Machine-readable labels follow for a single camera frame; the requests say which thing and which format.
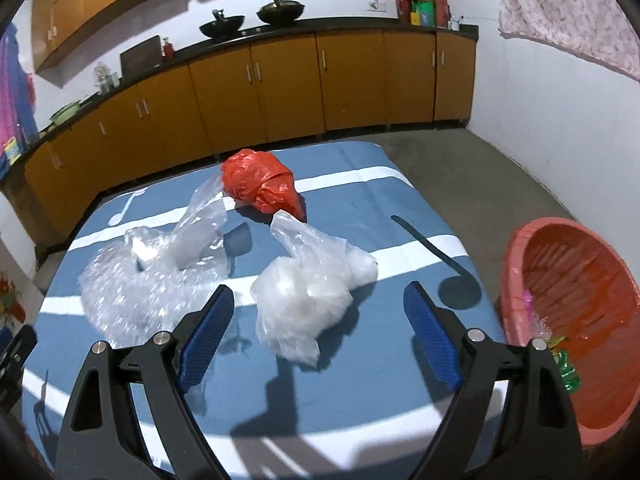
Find bright green plastic bag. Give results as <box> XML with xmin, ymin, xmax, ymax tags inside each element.
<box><xmin>547</xmin><ymin>336</ymin><xmax>582</xmax><ymax>393</ymax></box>

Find clear bubble wrap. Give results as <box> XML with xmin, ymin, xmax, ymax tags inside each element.
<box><xmin>78</xmin><ymin>177</ymin><xmax>230</xmax><ymax>348</ymax></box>

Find white plastic bag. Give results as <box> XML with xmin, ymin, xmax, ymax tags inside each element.
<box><xmin>250</xmin><ymin>210</ymin><xmax>378</xmax><ymax>366</ymax></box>

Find red plastic bag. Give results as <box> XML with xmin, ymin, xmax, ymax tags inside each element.
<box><xmin>221</xmin><ymin>148</ymin><xmax>306</xmax><ymax>221</ymax></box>

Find magenta plastic bag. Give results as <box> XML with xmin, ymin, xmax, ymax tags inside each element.
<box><xmin>523</xmin><ymin>289</ymin><xmax>533</xmax><ymax>313</ymax></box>

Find lower wooden kitchen cabinets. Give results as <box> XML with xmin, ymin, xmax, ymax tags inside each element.
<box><xmin>1</xmin><ymin>18</ymin><xmax>480</xmax><ymax>250</ymax></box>

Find blue striped table cloth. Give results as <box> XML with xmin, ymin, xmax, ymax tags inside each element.
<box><xmin>22</xmin><ymin>142</ymin><xmax>503</xmax><ymax>479</ymax></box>

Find red plastic basket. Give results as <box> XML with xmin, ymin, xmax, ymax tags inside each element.
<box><xmin>497</xmin><ymin>217</ymin><xmax>639</xmax><ymax>446</ymax></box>

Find yellow detergent bottle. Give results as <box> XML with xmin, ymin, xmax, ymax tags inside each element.
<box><xmin>3</xmin><ymin>136</ymin><xmax>22</xmax><ymax>166</ymax></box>

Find purple hanging cloth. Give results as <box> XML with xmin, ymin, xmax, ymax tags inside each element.
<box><xmin>1</xmin><ymin>23</ymin><xmax>39</xmax><ymax>177</ymax></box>

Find green pot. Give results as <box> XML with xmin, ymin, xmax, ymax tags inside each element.
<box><xmin>50</xmin><ymin>101</ymin><xmax>81</xmax><ymax>126</ymax></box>

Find clear glass jar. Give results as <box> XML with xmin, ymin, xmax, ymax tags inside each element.
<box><xmin>93</xmin><ymin>62</ymin><xmax>120</xmax><ymax>96</ymax></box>

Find dark cutting board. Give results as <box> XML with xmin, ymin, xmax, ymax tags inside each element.
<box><xmin>120</xmin><ymin>35</ymin><xmax>163</xmax><ymax>80</ymax></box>

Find small red bottle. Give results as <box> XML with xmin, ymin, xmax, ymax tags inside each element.
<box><xmin>163</xmin><ymin>37</ymin><xmax>176</xmax><ymax>61</ymax></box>

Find black wok left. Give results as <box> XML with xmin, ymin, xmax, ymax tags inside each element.
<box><xmin>200</xmin><ymin>9</ymin><xmax>245</xmax><ymax>40</ymax></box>

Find red bag with bottles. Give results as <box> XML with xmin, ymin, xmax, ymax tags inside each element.
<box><xmin>395</xmin><ymin>0</ymin><xmax>451</xmax><ymax>28</ymax></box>

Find black wok with lid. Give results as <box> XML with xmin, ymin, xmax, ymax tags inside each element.
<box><xmin>257</xmin><ymin>0</ymin><xmax>305</xmax><ymax>27</ymax></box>

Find pink floral hanging cloth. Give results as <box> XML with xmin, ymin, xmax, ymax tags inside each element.
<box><xmin>499</xmin><ymin>0</ymin><xmax>639</xmax><ymax>80</ymax></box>

